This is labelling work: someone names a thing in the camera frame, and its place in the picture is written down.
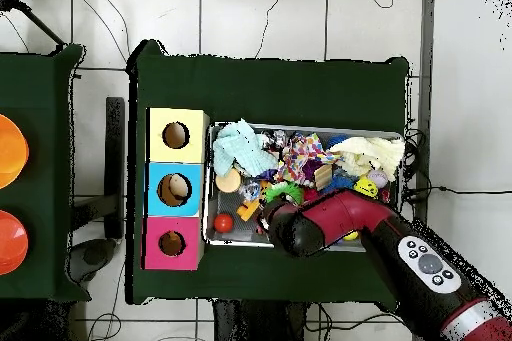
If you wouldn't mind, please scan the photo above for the mint green cloth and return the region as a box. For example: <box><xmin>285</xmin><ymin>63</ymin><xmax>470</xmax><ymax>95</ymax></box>
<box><xmin>211</xmin><ymin>119</ymin><xmax>280</xmax><ymax>179</ymax></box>

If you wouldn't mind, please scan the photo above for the toy hamburger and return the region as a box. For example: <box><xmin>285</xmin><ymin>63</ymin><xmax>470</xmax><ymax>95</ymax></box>
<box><xmin>215</xmin><ymin>168</ymin><xmax>243</xmax><ymax>195</ymax></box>

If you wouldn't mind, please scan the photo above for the large yellow ball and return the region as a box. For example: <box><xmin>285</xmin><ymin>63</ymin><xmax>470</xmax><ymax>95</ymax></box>
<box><xmin>355</xmin><ymin>176</ymin><xmax>379</xmax><ymax>200</ymax></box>

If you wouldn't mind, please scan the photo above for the black stand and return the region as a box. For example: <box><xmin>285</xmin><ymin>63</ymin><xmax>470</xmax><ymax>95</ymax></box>
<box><xmin>103</xmin><ymin>96</ymin><xmax>128</xmax><ymax>240</ymax></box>

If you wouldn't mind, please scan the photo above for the red ball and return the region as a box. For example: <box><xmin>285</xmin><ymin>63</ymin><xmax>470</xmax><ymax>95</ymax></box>
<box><xmin>213</xmin><ymin>212</ymin><xmax>236</xmax><ymax>234</ymax></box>

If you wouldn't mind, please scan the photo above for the wooden box with three holes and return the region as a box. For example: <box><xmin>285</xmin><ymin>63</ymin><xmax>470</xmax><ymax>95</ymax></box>
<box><xmin>143</xmin><ymin>107</ymin><xmax>211</xmax><ymax>272</ymax></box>

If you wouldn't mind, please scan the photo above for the green furry monster toy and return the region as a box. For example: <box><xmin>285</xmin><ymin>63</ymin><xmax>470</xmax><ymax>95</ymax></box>
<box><xmin>266</xmin><ymin>183</ymin><xmax>305</xmax><ymax>206</ymax></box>

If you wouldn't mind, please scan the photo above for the orange flat plastic toy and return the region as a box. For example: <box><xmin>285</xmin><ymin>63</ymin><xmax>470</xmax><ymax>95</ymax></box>
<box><xmin>235</xmin><ymin>199</ymin><xmax>262</xmax><ymax>222</ymax></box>

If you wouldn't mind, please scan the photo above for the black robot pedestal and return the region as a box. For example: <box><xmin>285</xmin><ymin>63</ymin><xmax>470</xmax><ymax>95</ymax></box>
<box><xmin>211</xmin><ymin>299</ymin><xmax>313</xmax><ymax>341</ymax></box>

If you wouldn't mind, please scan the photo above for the orange bowl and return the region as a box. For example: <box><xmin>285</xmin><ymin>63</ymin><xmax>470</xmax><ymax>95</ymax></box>
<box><xmin>0</xmin><ymin>209</ymin><xmax>30</xmax><ymax>277</ymax></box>
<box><xmin>0</xmin><ymin>113</ymin><xmax>30</xmax><ymax>191</ymax></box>

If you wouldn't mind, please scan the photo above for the colourful polka dot cloth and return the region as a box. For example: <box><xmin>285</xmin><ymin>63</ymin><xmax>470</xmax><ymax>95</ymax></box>
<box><xmin>275</xmin><ymin>132</ymin><xmax>338</xmax><ymax>186</ymax></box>

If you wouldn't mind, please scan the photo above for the shallow clear mesh bin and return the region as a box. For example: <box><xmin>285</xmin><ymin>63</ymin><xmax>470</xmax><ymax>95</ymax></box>
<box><xmin>203</xmin><ymin>122</ymin><xmax>404</xmax><ymax>250</ymax></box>

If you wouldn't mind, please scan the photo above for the dark green table cloth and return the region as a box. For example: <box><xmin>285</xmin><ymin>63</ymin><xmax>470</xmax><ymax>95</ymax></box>
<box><xmin>126</xmin><ymin>39</ymin><xmax>411</xmax><ymax>306</ymax></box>
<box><xmin>0</xmin><ymin>43</ymin><xmax>86</xmax><ymax>302</ymax></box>

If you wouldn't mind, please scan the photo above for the cream yellow cloth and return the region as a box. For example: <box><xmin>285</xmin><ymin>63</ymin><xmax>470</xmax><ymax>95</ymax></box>
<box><xmin>331</xmin><ymin>136</ymin><xmax>407</xmax><ymax>183</ymax></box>

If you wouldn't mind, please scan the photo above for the black cable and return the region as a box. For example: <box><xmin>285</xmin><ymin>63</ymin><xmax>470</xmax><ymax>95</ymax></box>
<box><xmin>403</xmin><ymin>183</ymin><xmax>512</xmax><ymax>199</ymax></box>
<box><xmin>255</xmin><ymin>0</ymin><xmax>291</xmax><ymax>59</ymax></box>

